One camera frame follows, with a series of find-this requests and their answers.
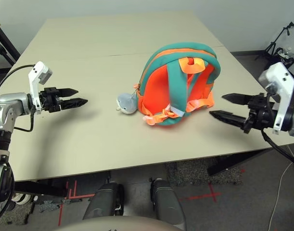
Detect white black shoe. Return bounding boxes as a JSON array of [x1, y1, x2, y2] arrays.
[[13, 193, 34, 205]]

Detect red floor tape lines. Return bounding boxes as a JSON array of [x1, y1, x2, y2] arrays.
[[58, 180, 96, 226]]

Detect black framed side table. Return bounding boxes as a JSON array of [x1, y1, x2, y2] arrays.
[[0, 23, 21, 67]]

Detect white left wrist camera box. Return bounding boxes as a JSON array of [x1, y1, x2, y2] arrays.
[[28, 61, 53, 115]]

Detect orange teal backpack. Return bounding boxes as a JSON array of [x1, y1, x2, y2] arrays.
[[133, 42, 221, 128]]

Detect grey left robot leg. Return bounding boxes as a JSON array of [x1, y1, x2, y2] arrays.
[[83, 181, 125, 221]]

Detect grey right robot leg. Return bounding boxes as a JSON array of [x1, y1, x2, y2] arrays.
[[149, 177, 187, 231]]

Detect grey white plush toy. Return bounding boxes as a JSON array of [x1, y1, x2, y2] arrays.
[[116, 92, 138, 114]]

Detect black table leg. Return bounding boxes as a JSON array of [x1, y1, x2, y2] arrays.
[[14, 180, 68, 198], [206, 149, 272, 176]]

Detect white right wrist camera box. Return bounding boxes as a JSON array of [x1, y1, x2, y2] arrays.
[[258, 62, 294, 134]]

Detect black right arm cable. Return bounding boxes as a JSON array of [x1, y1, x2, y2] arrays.
[[261, 128, 294, 168]]

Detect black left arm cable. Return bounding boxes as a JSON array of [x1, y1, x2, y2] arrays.
[[0, 64, 36, 224]]

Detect grey speckled floor mat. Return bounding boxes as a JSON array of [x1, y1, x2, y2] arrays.
[[38, 199, 73, 214], [166, 157, 243, 186]]

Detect red floor tape cross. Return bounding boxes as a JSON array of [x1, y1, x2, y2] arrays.
[[180, 182, 222, 203]]

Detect white floor cable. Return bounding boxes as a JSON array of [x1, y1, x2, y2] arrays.
[[268, 144, 294, 231]]

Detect beige robot torso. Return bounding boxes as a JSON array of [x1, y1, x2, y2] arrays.
[[52, 215, 183, 231]]

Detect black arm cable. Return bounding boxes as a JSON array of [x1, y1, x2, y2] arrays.
[[261, 128, 294, 168], [0, 64, 36, 224]]

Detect black tripod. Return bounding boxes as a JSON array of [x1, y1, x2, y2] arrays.
[[255, 21, 294, 61]]

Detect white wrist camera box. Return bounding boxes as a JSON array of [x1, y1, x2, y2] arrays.
[[28, 61, 53, 115], [258, 62, 294, 134]]

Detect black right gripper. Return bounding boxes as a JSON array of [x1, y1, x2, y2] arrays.
[[208, 93, 281, 134]]

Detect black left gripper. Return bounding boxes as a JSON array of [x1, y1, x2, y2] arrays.
[[39, 88, 89, 113]]

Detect grey robot leg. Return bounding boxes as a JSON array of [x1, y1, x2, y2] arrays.
[[149, 177, 187, 231], [83, 181, 125, 221]]

